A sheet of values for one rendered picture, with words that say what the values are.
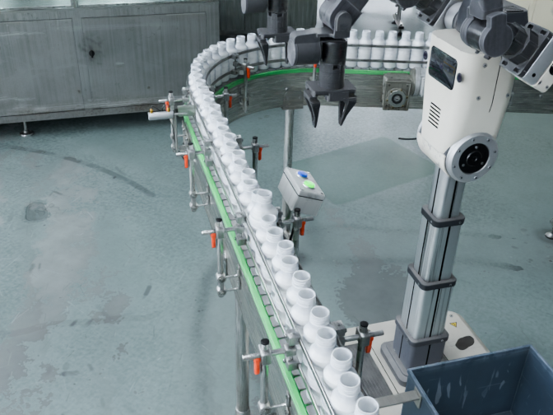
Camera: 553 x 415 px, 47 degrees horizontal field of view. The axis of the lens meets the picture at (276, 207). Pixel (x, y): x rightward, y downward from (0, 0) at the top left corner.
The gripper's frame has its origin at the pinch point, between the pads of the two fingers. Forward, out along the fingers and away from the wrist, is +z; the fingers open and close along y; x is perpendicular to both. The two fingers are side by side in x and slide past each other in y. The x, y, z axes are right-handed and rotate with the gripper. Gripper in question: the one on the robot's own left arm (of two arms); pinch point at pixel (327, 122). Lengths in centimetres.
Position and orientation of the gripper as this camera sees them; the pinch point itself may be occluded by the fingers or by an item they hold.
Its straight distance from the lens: 149.1
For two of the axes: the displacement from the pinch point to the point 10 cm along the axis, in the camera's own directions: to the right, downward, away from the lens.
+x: -2.6, -5.1, 8.2
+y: 9.7, -1.0, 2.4
